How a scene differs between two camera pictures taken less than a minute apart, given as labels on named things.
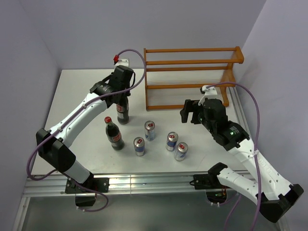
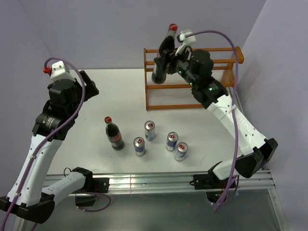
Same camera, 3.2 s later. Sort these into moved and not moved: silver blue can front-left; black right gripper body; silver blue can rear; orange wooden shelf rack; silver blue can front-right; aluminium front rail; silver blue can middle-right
Moved: black right gripper body
Not moved: aluminium front rail; silver blue can rear; silver blue can front-left; silver blue can middle-right; orange wooden shelf rack; silver blue can front-right
